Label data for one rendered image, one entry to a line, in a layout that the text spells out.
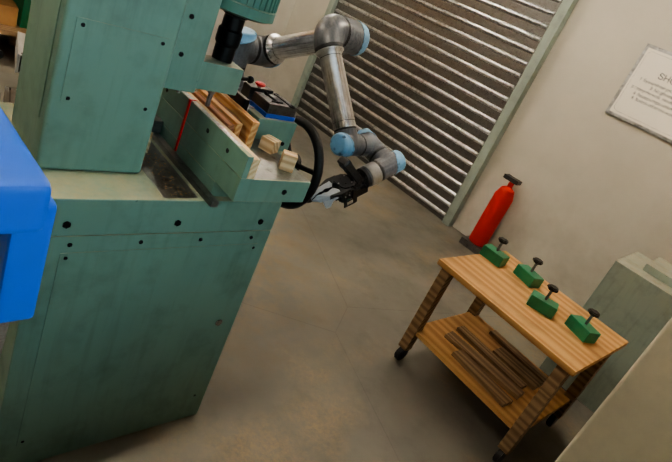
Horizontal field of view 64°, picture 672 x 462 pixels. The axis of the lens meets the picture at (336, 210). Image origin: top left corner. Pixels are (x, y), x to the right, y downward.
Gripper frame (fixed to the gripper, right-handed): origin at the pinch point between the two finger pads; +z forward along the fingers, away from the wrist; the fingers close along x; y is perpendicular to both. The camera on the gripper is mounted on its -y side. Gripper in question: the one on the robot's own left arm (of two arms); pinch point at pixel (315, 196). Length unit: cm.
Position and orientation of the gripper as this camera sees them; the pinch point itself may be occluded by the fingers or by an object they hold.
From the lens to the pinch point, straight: 167.2
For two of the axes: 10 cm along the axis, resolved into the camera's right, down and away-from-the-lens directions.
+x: -5.9, -5.4, 6.0
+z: -8.0, 4.2, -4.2
